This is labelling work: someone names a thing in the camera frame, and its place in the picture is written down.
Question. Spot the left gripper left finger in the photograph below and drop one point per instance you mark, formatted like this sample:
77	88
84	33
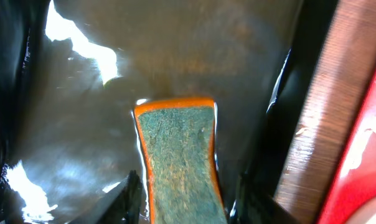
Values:
119	205

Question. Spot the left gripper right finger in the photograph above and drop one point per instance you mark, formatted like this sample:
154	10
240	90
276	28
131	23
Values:
253	206

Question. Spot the orange green scrub sponge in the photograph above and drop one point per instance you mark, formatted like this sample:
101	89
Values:
177	140

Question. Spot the white plate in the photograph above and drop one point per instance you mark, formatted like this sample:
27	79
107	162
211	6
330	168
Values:
366	214

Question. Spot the red plastic tray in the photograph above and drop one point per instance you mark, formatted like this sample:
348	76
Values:
354	183

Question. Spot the black water tray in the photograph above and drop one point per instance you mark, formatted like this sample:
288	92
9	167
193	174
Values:
72	72

